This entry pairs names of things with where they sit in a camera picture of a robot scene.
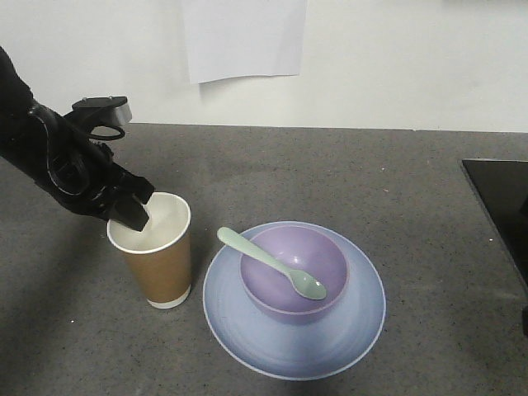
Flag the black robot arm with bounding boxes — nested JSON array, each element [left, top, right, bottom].
[[1, 51, 154, 231]]

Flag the light blue plate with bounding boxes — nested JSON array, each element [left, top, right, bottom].
[[203, 224, 386, 380]]

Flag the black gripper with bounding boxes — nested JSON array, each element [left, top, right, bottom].
[[27, 103, 155, 231]]

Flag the brown paper cup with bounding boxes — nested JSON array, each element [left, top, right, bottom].
[[106, 192, 191, 309]]

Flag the white spoon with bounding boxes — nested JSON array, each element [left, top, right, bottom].
[[217, 227, 328, 300]]

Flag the purple bowl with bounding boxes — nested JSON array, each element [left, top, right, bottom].
[[239, 224, 350, 324]]

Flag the white paper sheet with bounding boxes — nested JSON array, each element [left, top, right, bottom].
[[181, 0, 308, 83]]

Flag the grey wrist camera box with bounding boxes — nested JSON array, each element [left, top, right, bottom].
[[72, 96, 132, 126]]

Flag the black induction cooktop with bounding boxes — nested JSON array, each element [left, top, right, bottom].
[[462, 158, 527, 286]]

